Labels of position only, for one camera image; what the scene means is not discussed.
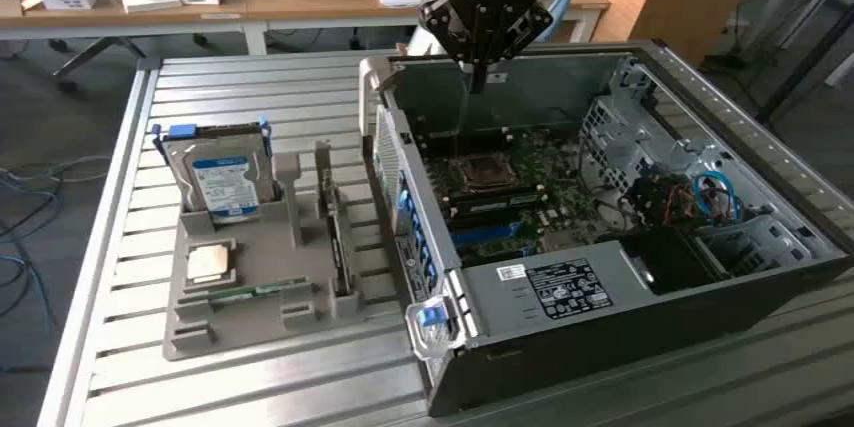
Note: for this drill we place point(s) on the black graphics card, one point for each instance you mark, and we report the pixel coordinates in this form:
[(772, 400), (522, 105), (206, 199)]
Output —
[(337, 227)]

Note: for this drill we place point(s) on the CPU chip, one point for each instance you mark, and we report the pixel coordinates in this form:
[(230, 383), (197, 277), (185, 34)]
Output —
[(207, 263)]

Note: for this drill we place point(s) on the open black PC case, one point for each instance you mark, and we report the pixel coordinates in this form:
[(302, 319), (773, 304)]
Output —
[(601, 342)]

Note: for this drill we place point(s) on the blue case latch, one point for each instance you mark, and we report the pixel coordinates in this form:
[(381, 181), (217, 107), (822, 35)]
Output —
[(429, 317)]

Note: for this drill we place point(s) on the grey plastic parts rack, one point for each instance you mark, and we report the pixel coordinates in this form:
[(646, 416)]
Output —
[(267, 257)]

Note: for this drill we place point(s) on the black installed RAM stick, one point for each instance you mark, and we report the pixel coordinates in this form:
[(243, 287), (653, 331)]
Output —
[(494, 204)]

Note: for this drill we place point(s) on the CPU socket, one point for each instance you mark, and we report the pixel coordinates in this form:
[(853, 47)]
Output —
[(483, 172)]

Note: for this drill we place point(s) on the grey power supply unit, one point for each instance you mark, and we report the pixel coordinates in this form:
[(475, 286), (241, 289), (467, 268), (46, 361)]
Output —
[(507, 307)]

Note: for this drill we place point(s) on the green RAM stick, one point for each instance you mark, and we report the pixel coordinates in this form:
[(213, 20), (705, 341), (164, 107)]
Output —
[(247, 291)]

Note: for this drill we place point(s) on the hard disk in blue carrier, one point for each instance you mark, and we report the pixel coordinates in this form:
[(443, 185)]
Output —
[(223, 182)]

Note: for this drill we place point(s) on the green motherboard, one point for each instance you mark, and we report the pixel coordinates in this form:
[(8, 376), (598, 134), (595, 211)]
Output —
[(567, 197)]

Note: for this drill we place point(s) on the blue expansion slot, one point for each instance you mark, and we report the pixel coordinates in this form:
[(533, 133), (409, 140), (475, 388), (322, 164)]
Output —
[(483, 233)]

